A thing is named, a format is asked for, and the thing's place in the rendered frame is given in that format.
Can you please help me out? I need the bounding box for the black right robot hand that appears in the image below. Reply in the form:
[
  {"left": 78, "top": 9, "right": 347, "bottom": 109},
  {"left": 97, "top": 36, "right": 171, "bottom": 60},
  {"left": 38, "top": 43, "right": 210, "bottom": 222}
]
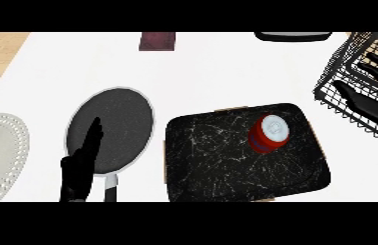
[{"left": 332, "top": 52, "right": 378, "bottom": 124}]

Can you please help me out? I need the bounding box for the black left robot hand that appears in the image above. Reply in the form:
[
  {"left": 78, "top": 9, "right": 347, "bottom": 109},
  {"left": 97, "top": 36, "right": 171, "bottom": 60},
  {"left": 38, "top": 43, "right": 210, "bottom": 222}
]
[{"left": 57, "top": 116, "right": 105, "bottom": 203}]

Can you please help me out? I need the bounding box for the red can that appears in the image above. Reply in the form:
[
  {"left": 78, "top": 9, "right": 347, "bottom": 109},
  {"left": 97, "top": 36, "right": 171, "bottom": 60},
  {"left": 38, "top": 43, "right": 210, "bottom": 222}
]
[{"left": 246, "top": 113, "right": 292, "bottom": 155}]

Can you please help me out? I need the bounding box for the black marble tray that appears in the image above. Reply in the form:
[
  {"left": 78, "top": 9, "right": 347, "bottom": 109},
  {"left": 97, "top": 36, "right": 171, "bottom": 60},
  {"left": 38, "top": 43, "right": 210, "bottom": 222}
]
[{"left": 162, "top": 102, "right": 332, "bottom": 203}]

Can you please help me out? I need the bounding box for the dark grey frying pan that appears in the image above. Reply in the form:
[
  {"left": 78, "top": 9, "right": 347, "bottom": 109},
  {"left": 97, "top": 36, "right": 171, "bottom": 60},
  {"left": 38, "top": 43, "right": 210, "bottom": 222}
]
[{"left": 63, "top": 86, "right": 156, "bottom": 203}]

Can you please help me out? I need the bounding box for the black appliance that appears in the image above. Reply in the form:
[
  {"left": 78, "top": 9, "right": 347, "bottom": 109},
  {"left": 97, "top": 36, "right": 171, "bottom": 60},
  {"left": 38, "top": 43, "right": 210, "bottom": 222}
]
[{"left": 252, "top": 31, "right": 334, "bottom": 43}]

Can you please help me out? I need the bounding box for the maroon block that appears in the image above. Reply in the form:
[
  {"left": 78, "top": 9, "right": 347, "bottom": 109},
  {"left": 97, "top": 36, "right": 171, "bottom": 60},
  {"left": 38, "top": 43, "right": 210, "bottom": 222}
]
[{"left": 137, "top": 31, "right": 177, "bottom": 52}]

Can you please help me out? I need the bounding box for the black wire tiered basket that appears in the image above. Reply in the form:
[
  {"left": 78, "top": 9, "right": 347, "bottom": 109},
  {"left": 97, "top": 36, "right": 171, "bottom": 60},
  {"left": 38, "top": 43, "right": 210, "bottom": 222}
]
[{"left": 311, "top": 31, "right": 378, "bottom": 139}]

